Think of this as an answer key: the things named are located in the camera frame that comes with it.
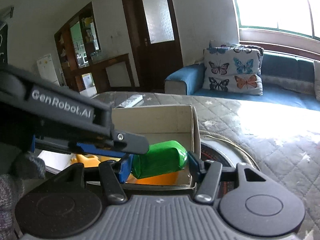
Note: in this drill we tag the open cardboard box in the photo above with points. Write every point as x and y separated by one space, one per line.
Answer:
157 124

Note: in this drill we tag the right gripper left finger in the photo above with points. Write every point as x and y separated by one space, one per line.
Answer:
112 175

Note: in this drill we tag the white folded cushion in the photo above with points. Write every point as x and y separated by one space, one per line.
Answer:
316 65

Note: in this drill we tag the grey quilted star cover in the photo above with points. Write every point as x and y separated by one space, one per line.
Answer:
283 141

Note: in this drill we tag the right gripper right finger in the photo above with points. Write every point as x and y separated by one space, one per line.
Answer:
208 175

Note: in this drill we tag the green block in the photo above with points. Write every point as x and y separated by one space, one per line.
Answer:
161 158

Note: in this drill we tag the white refrigerator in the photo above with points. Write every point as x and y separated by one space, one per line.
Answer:
47 70

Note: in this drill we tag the orange toy dinosaur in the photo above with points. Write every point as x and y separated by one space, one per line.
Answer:
123 170

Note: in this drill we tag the grey knitted gloved hand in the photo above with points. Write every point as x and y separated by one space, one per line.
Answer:
25 166

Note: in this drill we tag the blue sofa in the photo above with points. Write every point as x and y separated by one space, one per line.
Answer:
287 80

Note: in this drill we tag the round black induction cooker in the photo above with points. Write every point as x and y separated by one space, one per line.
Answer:
219 148

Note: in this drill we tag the white remote control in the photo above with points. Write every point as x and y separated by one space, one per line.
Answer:
131 101

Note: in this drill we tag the window with green frame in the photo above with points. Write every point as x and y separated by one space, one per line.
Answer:
299 17

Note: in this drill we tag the dark wooden cabinet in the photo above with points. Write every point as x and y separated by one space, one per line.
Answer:
79 49

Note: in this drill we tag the butterfly print pillow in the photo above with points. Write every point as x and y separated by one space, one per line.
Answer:
233 69

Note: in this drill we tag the dark wooden door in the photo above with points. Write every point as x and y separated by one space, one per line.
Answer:
154 40

